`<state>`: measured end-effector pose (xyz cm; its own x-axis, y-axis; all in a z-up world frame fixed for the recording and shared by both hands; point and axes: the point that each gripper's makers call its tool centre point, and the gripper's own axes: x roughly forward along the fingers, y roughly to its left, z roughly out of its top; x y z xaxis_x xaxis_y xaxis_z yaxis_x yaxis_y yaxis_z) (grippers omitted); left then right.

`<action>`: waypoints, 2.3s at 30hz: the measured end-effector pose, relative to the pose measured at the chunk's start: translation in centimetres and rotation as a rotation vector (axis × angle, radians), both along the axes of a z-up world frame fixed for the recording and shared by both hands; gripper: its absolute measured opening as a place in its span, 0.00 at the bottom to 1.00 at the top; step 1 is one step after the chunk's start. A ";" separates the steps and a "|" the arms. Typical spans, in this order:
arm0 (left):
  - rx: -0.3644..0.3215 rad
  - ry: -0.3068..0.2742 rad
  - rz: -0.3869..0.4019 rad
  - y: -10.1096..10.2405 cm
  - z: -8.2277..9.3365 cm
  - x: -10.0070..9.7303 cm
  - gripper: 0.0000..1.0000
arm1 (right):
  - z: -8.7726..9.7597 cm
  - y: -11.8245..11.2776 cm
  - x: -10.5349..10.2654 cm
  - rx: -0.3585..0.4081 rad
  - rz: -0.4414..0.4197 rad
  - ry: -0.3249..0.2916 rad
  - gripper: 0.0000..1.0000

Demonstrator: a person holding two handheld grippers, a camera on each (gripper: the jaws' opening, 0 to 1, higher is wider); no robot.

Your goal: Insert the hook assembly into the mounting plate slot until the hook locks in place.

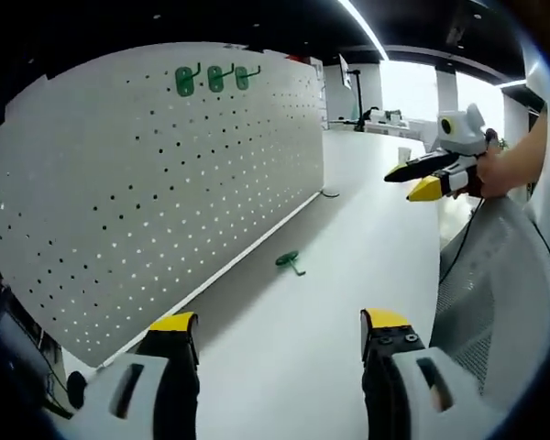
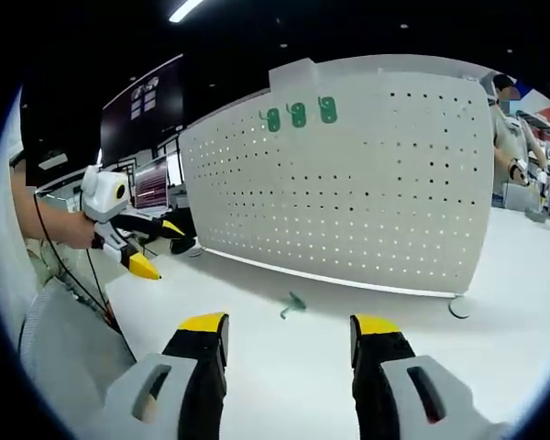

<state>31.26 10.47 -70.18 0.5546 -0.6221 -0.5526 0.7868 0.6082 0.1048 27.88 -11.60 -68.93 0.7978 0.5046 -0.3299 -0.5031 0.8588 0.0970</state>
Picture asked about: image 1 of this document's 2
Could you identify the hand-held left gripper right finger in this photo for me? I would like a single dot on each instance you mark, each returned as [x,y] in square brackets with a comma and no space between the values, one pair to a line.
[458,389]

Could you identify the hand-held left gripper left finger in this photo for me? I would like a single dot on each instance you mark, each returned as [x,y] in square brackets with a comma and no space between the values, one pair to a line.
[119,394]

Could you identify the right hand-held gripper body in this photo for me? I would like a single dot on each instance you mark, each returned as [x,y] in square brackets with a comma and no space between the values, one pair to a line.
[463,137]

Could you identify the green hook assembly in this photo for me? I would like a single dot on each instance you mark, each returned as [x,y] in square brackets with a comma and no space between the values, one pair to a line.
[214,79]
[183,82]
[288,259]
[242,78]

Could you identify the white perforated mounting plate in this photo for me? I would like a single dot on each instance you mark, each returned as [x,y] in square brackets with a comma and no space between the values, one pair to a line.
[119,160]

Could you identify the person's right hand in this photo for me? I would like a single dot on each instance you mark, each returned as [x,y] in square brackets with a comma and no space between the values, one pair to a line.
[492,172]

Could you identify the white cup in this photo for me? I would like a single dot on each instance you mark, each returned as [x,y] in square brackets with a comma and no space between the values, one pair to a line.
[403,153]

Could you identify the black tripod stand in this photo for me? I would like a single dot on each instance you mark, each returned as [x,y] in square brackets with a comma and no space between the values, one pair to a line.
[358,101]

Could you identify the grey mesh office chair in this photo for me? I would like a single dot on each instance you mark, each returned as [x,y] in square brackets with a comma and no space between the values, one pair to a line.
[499,284]

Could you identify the monitor on tripod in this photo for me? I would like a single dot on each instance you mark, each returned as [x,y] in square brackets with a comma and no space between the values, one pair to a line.
[346,69]

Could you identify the ceiling light strip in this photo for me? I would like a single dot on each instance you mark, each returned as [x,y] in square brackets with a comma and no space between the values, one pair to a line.
[366,27]

